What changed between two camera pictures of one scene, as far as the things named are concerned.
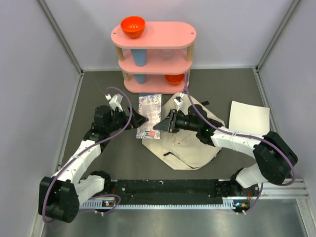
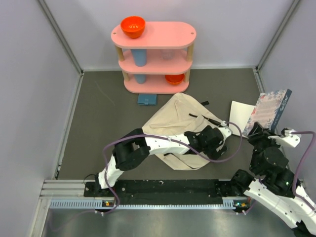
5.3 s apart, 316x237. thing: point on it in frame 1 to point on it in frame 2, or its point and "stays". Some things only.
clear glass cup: [167, 54] stays
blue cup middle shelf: [139, 57] stays
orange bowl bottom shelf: [175, 79] stays
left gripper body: [117, 121] to [210, 152]
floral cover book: [150, 106] to [268, 109]
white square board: [250, 119] stays
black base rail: [168, 189] stays
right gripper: [169, 124] to [257, 132]
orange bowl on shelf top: [134, 26] stays
